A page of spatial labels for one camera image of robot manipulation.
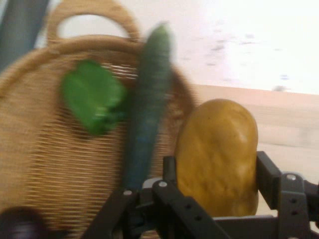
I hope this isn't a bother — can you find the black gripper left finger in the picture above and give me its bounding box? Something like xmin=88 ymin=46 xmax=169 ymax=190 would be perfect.
xmin=82 ymin=155 xmax=232 ymax=239

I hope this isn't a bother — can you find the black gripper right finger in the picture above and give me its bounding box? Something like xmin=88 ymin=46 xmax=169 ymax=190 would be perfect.
xmin=256 ymin=150 xmax=319 ymax=239

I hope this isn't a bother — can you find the yellow bell pepper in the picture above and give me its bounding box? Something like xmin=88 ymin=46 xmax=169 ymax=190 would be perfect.
xmin=174 ymin=99 xmax=260 ymax=218

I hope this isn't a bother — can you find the dark green cucumber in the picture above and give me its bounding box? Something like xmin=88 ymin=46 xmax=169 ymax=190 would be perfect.
xmin=122 ymin=21 xmax=174 ymax=193

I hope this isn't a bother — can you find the green bell pepper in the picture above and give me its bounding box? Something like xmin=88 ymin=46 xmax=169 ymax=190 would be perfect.
xmin=61 ymin=59 xmax=128 ymax=136

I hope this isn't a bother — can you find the purple red onion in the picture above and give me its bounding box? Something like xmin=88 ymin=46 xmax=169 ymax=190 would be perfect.
xmin=0 ymin=206 xmax=48 ymax=239

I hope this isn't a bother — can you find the woven wicker basket with handles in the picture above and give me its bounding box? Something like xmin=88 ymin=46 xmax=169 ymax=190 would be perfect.
xmin=0 ymin=0 xmax=200 ymax=239

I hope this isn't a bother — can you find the silver aluminium rail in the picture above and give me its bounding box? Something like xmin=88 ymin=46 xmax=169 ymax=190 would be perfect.
xmin=0 ymin=0 xmax=49 ymax=72

